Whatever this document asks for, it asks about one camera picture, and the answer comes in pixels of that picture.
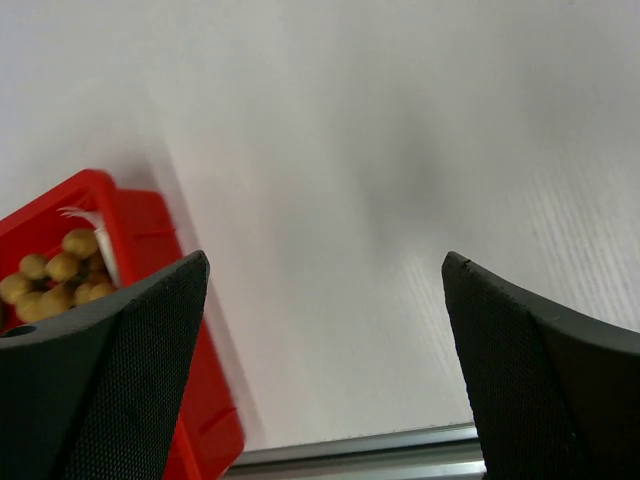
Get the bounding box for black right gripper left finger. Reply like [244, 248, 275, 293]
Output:
[1, 251, 209, 479]

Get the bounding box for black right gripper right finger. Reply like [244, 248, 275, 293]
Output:
[441, 252, 639, 479]

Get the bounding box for red plastic tray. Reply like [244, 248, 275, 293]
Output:
[1, 170, 244, 479]

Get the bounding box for aluminium frame rail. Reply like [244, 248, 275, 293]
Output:
[224, 423, 486, 479]

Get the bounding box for longan bunch with leaves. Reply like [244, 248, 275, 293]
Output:
[1, 228, 119, 325]

